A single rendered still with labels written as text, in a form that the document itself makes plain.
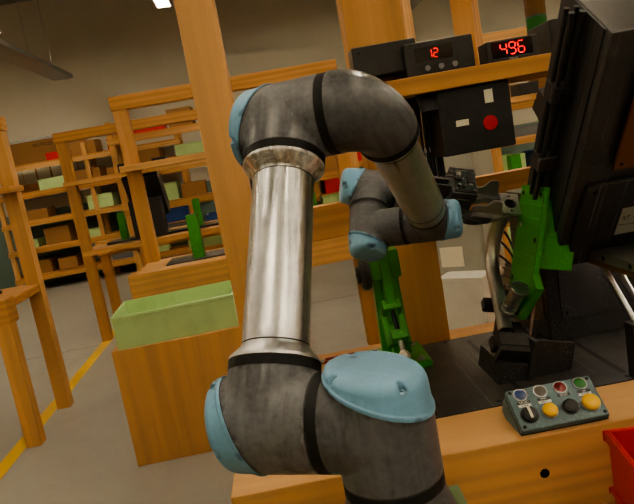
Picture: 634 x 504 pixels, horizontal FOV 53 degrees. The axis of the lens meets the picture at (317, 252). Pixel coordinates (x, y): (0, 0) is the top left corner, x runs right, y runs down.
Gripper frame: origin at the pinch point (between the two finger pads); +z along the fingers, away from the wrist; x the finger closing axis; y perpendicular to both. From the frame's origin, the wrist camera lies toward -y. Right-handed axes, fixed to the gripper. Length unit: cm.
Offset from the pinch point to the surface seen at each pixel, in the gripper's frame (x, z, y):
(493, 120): 23.4, -0.5, 3.4
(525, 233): -7.6, 2.6, 1.8
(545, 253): -13.3, 5.1, 3.2
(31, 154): 652, -451, -721
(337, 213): 18.3, -31.6, -29.2
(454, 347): -15.5, -2.1, -33.9
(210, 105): 29, -66, -7
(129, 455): 21, -111, -253
